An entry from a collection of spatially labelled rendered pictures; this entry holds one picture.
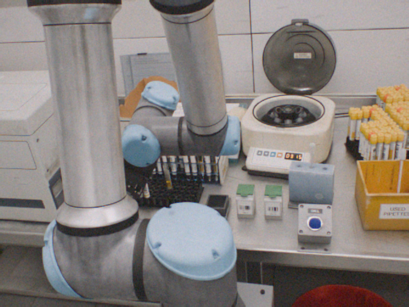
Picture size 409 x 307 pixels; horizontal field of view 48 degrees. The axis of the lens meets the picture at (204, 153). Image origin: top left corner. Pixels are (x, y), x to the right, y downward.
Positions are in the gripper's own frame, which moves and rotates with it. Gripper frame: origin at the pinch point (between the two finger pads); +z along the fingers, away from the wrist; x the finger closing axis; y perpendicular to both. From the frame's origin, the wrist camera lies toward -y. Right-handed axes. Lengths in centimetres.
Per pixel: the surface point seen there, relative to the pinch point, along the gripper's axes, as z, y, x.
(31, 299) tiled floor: 117, -18, 41
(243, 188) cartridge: -18.5, 28.0, 4.6
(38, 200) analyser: 5.4, -14.7, -4.0
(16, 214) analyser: 13.5, -18.9, -4.2
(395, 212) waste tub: -34, 57, 0
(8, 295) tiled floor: 123, -29, 42
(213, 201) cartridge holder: -10.3, 23.7, 5.6
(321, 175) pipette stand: -30, 42, 7
